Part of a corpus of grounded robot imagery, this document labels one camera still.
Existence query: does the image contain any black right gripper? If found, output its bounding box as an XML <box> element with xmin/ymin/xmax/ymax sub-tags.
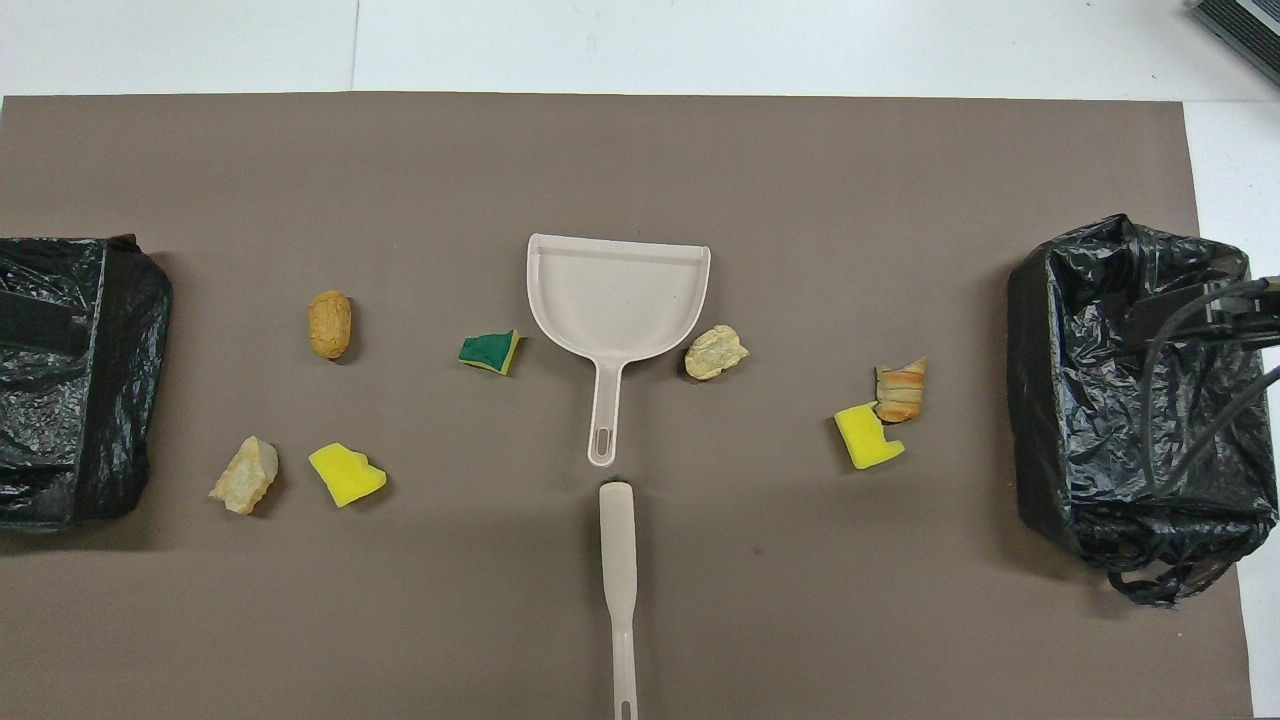
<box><xmin>1130</xmin><ymin>275</ymin><xmax>1280</xmax><ymax>349</ymax></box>

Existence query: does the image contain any striped croissant piece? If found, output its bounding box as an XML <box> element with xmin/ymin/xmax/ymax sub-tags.
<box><xmin>874</xmin><ymin>357</ymin><xmax>929</xmax><ymax>424</ymax></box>

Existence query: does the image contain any yellow L-shaped sponge piece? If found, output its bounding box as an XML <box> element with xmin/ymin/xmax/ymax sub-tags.
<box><xmin>834</xmin><ymin>402</ymin><xmax>906</xmax><ymax>471</ymax></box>

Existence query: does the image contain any pale yellow bread chunk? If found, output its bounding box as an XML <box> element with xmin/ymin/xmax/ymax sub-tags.
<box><xmin>684</xmin><ymin>325</ymin><xmax>750</xmax><ymax>382</ymax></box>

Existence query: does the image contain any beige plastic dustpan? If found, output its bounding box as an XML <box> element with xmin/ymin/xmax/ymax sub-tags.
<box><xmin>527</xmin><ymin>233</ymin><xmax>712</xmax><ymax>469</ymax></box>

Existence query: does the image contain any beige brush with black bristles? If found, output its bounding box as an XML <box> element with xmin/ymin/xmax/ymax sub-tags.
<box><xmin>598</xmin><ymin>478</ymin><xmax>641</xmax><ymax>720</ymax></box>

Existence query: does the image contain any green and yellow sponge piece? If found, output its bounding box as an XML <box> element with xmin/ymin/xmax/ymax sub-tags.
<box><xmin>458</xmin><ymin>328</ymin><xmax>523</xmax><ymax>377</ymax></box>

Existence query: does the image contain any yellow wedge sponge piece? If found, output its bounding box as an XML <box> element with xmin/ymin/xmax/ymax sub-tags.
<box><xmin>308</xmin><ymin>442</ymin><xmax>388</xmax><ymax>509</ymax></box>

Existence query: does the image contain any orange-brown oval bread lump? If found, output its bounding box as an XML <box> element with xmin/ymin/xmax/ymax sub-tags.
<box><xmin>307</xmin><ymin>290</ymin><xmax>353</xmax><ymax>361</ymax></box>

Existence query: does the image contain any pale beige bread chunk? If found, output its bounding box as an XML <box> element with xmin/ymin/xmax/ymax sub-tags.
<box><xmin>208</xmin><ymin>435</ymin><xmax>280</xmax><ymax>516</ymax></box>

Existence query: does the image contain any bin with black bag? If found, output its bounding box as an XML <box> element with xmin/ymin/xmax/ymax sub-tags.
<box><xmin>0</xmin><ymin>234</ymin><xmax>174</xmax><ymax>533</ymax></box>
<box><xmin>1006</xmin><ymin>213</ymin><xmax>1280</xmax><ymax>609</ymax></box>

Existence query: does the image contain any dark grey ribbed device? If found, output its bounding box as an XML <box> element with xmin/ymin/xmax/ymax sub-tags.
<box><xmin>1190</xmin><ymin>0</ymin><xmax>1280</xmax><ymax>89</ymax></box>

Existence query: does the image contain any brown table mat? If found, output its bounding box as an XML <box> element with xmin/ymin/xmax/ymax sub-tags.
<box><xmin>0</xmin><ymin>92</ymin><xmax>1256</xmax><ymax>720</ymax></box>

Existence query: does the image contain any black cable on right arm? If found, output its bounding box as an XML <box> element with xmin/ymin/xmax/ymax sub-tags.
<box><xmin>1142</xmin><ymin>275</ymin><xmax>1280</xmax><ymax>501</ymax></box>

